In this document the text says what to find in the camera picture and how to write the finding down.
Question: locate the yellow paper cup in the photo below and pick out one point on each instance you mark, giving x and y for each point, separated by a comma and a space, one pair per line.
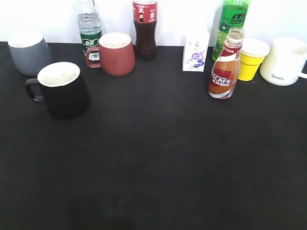
252, 54

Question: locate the cola bottle red label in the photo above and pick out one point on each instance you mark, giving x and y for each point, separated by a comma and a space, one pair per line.
145, 14

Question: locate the black ceramic mug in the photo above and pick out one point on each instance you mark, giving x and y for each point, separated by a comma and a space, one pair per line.
62, 87

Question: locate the white ceramic mug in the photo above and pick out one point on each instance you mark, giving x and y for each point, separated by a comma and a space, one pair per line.
284, 64

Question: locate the white blueberry milk carton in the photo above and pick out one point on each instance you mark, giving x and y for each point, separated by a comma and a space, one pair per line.
195, 49

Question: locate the green sprite bottle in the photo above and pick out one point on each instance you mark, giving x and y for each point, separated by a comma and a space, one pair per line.
233, 15

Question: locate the clear water bottle green label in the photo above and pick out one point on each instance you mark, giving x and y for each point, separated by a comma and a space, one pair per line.
89, 24

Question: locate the grey ceramic mug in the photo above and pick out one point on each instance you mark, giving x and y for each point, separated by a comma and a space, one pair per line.
30, 52

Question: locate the red ceramic mug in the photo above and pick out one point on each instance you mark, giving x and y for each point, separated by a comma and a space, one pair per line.
116, 53

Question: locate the brown coffee drink bottle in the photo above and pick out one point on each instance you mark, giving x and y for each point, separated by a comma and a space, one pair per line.
226, 68

